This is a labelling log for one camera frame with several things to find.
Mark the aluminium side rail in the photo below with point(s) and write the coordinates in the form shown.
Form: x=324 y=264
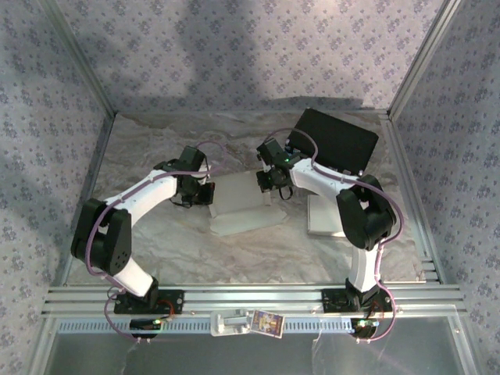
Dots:
x=416 y=195
x=88 y=195

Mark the grey metal panel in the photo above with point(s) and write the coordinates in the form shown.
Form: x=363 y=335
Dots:
x=250 y=355

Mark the black controller board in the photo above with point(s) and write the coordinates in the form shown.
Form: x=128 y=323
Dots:
x=365 y=326
x=142 y=324

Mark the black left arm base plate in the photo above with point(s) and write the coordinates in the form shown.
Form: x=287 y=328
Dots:
x=176 y=301

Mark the black left controller board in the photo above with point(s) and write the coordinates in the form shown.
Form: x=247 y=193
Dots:
x=142 y=324

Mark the aluminium frame post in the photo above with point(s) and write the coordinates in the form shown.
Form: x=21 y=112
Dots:
x=422 y=58

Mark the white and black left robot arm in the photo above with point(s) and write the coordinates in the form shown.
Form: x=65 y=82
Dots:
x=144 y=195

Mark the black right controller board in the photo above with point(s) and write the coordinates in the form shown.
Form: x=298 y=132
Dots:
x=365 y=326

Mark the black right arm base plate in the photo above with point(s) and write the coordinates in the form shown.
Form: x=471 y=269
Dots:
x=332 y=301

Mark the aluminium mounting rail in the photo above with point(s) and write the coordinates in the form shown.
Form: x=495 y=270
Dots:
x=254 y=298

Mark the colourful printed card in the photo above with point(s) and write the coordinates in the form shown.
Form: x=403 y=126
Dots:
x=267 y=322

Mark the black hard case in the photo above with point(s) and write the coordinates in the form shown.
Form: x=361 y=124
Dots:
x=340 y=140

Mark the white plastic bracket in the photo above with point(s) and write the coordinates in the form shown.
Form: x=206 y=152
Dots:
x=226 y=324

